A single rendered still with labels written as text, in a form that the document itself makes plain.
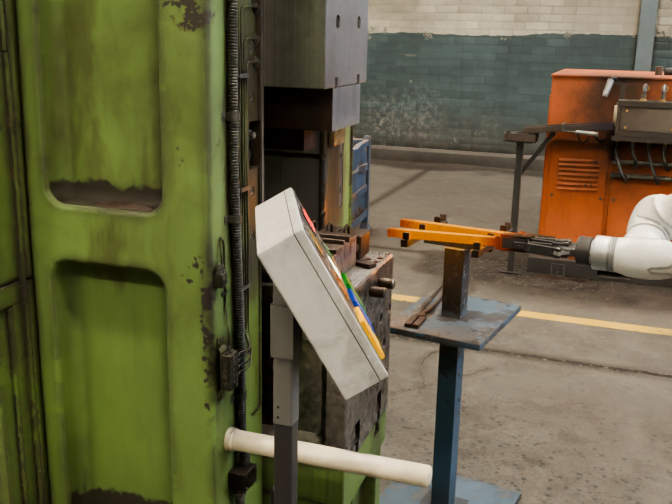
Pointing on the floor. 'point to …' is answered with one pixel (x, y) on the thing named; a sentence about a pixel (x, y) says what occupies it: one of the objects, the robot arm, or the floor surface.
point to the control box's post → (285, 423)
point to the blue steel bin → (361, 182)
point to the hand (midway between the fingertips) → (515, 242)
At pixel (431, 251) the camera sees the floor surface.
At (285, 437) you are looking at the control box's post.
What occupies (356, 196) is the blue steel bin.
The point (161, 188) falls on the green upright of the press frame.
